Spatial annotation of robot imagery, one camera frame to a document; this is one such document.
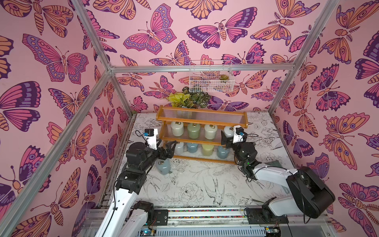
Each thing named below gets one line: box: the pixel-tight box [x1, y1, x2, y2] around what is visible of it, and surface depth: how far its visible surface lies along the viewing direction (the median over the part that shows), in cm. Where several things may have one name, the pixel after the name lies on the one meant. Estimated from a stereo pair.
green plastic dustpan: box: [264, 159, 283, 168], surface depth 94 cm
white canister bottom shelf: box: [174, 142, 185, 156], surface depth 96 cm
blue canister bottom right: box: [216, 145, 230, 159], surface depth 92 cm
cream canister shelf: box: [204, 123, 218, 140], surface depth 83 cm
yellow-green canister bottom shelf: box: [201, 144, 215, 157], surface depth 92 cm
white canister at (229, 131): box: [224, 125, 235, 138], surface depth 82 cm
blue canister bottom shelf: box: [186, 142, 199, 154], surface depth 94 cm
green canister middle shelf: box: [187, 122, 201, 140], surface depth 85 cm
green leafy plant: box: [166, 86, 211, 109], surface depth 100 cm
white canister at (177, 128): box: [170, 121, 185, 137], surface depth 85 cm
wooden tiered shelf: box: [155, 104, 249, 164], surface depth 90 cm
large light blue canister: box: [155, 158, 171, 175], surface depth 86 cm
